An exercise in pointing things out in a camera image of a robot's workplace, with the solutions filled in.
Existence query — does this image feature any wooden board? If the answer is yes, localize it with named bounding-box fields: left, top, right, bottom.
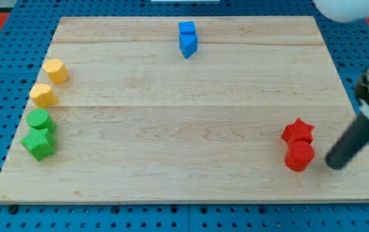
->
left=0, top=16, right=369, bottom=205

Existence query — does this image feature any blue triangular block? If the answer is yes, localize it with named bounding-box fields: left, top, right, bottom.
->
left=179, top=34, right=198, bottom=59

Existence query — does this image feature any blue cube block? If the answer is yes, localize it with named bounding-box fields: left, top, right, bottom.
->
left=178, top=21, right=196, bottom=35

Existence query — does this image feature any red star block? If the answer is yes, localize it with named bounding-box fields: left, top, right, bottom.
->
left=281, top=118, right=315, bottom=146

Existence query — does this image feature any red cylinder block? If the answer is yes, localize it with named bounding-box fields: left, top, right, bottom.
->
left=284, top=141, right=315, bottom=171

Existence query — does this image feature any yellow hexagonal block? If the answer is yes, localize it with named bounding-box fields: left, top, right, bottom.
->
left=43, top=59, right=69, bottom=84

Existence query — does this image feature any yellow heart block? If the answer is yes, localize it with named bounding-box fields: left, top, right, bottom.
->
left=29, top=83, right=59, bottom=108

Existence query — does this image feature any green cylinder block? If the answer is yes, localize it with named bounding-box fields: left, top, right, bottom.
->
left=26, top=108, right=56, bottom=133

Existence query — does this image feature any green star block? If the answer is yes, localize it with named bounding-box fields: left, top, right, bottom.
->
left=20, top=128, right=55, bottom=161

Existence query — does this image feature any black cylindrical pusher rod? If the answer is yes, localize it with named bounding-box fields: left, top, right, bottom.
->
left=324, top=113, right=369, bottom=170

